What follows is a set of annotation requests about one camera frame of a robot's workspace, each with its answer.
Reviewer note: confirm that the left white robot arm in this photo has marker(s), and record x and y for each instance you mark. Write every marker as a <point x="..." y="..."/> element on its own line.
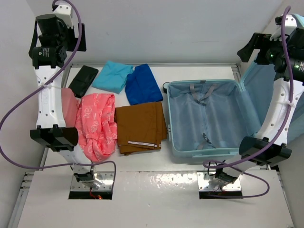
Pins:
<point x="53" y="37"/>

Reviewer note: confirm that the light blue shirt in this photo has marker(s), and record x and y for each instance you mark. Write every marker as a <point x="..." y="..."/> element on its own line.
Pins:
<point x="112" y="77"/>

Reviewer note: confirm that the light blue suitcase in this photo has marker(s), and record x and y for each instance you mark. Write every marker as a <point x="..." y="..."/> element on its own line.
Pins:
<point x="210" y="118"/>

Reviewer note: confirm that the pink case with handle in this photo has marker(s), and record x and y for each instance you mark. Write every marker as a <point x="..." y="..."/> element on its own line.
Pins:
<point x="69" y="107"/>

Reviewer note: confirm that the pink patterned scarf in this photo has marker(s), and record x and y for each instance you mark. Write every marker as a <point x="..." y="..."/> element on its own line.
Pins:
<point x="97" y="129"/>

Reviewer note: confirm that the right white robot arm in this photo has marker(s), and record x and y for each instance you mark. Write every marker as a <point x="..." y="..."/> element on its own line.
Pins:
<point x="285" y="50"/>

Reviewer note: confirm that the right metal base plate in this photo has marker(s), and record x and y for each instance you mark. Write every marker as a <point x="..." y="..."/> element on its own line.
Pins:
<point x="207" y="183"/>

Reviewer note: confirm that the black leather pouch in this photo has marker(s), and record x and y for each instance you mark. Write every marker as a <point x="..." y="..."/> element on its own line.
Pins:
<point x="83" y="80"/>

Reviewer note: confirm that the brown shorts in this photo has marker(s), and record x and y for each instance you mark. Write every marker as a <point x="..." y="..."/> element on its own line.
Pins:
<point x="140" y="128"/>

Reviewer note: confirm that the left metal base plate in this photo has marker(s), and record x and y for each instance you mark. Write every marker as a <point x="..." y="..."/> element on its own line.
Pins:
<point x="103" y="182"/>

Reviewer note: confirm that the royal blue shirt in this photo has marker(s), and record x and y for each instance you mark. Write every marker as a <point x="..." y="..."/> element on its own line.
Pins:
<point x="141" y="86"/>

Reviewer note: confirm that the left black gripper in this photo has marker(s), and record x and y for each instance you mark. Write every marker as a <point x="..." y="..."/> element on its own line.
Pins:
<point x="74" y="41"/>

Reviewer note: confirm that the metal base plate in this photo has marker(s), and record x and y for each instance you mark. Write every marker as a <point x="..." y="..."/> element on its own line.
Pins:
<point x="207" y="183"/>
<point x="103" y="182"/>

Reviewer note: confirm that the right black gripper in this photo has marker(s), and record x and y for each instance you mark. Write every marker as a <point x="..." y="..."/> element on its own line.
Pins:
<point x="259" y="41"/>

